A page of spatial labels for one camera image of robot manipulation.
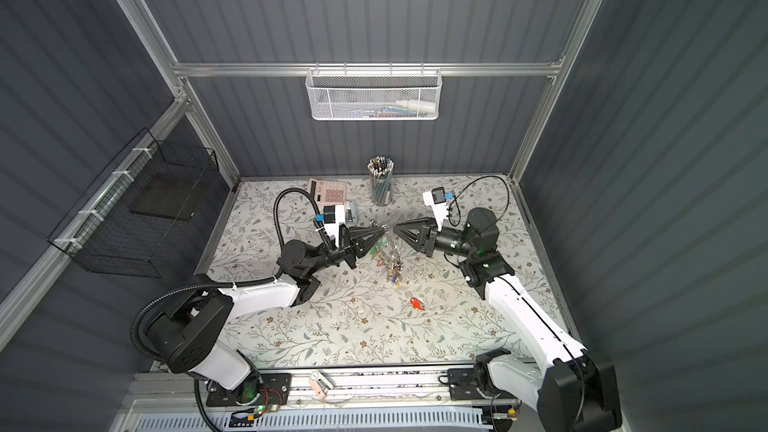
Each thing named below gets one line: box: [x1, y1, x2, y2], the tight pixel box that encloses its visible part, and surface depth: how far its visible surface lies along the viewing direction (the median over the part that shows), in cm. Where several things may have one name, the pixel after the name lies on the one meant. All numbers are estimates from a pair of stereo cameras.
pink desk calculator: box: [308, 178, 347, 205], surface depth 118 cm
